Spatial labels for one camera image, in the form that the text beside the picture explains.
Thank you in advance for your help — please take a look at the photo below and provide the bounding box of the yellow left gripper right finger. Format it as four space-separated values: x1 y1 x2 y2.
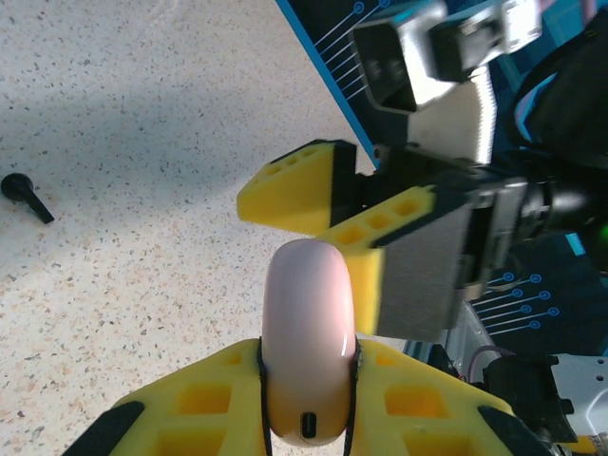
341 339 555 456

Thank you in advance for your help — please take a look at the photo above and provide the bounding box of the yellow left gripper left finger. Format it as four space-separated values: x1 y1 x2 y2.
61 337 275 456

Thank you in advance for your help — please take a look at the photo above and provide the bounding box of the pink earbud charging case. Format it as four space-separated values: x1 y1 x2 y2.
260 238 358 448

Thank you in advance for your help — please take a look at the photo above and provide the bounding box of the aluminium mounting rail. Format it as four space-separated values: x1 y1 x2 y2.
403 299 490 381

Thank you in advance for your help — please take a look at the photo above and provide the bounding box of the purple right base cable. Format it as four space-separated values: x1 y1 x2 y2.
467 344 517 381

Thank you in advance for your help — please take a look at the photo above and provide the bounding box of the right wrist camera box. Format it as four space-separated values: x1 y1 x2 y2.
350 0 543 166

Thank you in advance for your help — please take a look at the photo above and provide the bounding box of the black wireless earbud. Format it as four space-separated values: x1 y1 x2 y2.
0 172 56 225

